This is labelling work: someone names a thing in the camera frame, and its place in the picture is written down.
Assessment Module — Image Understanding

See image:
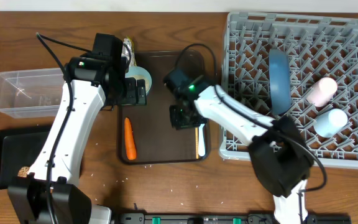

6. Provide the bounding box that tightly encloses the light blue rice bowl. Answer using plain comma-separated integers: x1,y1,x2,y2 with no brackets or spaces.
126,66,152,95

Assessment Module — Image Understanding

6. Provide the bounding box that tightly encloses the light blue plastic spoon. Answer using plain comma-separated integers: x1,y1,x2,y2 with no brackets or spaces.
198,124,206,157

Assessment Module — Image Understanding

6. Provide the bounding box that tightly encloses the dark blue plate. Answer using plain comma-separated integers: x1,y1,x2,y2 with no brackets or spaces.
268,49,291,115

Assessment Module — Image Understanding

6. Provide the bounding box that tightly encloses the pink cup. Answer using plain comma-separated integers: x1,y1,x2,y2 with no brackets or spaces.
306,77,337,107

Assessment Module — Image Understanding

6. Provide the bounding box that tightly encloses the light blue cup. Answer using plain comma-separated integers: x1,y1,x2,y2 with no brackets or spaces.
313,108,348,138

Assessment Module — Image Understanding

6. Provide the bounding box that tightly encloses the wooden chopstick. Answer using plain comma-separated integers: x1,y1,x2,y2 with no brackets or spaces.
195,128,199,159

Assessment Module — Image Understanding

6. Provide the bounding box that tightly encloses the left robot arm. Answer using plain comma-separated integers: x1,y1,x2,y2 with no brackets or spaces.
7,33,146,223

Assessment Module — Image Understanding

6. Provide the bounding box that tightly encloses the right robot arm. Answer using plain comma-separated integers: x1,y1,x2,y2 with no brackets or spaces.
163,69,314,223

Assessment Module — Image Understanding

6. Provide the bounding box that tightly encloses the grey dishwasher rack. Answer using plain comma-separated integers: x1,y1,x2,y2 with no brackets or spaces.
221,12,358,169

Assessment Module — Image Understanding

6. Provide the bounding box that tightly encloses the crumpled silver foil wrapper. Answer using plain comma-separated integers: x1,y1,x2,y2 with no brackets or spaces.
122,37,136,68

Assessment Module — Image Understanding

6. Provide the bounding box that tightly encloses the dark brown serving tray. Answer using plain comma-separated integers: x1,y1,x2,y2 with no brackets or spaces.
117,50,211,165

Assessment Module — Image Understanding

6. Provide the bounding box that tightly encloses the orange carrot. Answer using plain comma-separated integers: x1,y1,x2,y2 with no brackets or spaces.
124,118,137,161

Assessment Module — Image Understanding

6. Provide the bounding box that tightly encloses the clear plastic bin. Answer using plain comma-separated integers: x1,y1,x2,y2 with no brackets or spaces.
0,68,64,119

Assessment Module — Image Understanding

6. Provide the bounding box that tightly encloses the black plastic bin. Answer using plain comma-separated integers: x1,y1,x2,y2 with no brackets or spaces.
0,125,51,190

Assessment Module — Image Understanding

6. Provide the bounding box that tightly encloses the brown food scrap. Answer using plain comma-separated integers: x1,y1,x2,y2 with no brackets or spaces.
17,166,30,177

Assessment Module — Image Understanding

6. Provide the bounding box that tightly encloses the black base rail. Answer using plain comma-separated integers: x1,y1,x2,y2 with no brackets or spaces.
111,213,352,224

